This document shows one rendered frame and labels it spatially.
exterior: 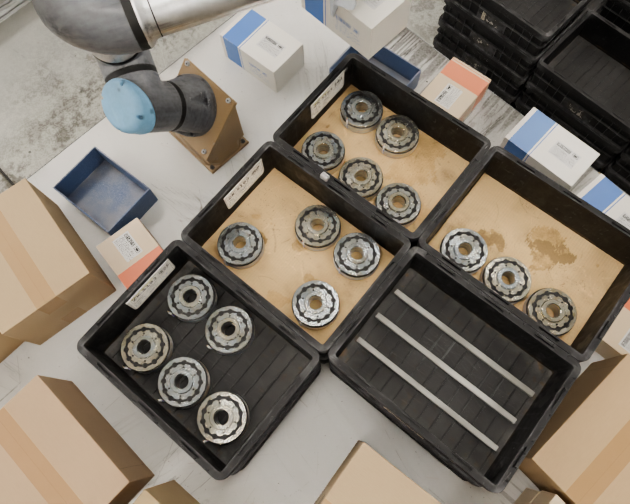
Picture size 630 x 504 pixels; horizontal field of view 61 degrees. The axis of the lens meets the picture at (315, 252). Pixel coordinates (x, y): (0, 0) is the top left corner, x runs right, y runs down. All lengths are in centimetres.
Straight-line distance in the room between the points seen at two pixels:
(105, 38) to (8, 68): 205
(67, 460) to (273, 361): 45
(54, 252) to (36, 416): 35
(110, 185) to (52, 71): 132
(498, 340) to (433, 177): 40
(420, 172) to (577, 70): 101
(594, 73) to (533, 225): 98
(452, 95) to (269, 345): 80
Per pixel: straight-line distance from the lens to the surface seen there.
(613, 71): 223
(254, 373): 117
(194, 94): 133
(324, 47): 165
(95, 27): 85
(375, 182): 125
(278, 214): 125
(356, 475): 108
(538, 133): 148
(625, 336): 139
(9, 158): 263
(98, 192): 153
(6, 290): 136
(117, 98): 126
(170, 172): 150
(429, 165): 132
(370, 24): 113
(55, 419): 125
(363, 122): 132
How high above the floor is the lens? 198
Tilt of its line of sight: 72 degrees down
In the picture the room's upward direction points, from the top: 5 degrees counter-clockwise
